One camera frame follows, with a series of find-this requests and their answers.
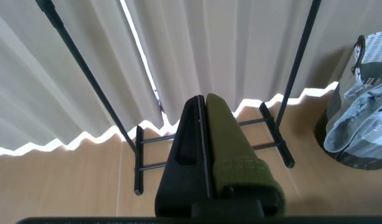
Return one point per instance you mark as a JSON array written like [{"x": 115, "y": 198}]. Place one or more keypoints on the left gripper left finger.
[{"x": 181, "y": 180}]

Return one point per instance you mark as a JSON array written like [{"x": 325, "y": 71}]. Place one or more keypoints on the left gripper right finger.
[{"x": 250, "y": 194}]

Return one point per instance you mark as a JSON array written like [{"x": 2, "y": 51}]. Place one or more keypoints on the green printed shirt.
[{"x": 234, "y": 149}]

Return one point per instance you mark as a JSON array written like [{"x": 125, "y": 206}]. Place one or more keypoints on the black clothes rack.
[{"x": 138, "y": 161}]

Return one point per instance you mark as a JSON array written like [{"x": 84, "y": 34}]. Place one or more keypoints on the white laundry basket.
[{"x": 377, "y": 46}]

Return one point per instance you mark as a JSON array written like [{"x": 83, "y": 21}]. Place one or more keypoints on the pale grey garment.
[{"x": 359, "y": 124}]

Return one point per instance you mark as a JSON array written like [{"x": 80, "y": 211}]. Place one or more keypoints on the beige curtain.
[{"x": 209, "y": 46}]

